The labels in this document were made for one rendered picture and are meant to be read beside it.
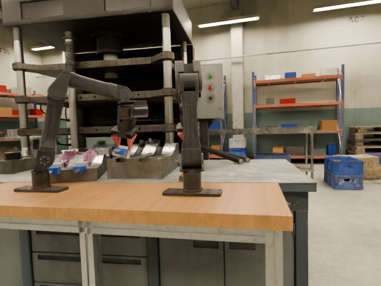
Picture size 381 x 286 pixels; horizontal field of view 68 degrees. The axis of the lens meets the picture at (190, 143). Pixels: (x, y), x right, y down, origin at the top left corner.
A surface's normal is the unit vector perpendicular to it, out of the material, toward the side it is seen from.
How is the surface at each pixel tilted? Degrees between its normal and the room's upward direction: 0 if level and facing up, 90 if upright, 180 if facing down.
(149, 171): 90
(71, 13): 90
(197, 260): 90
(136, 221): 90
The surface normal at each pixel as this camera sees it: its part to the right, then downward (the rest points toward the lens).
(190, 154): 0.05, 0.00
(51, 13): -0.16, 0.07
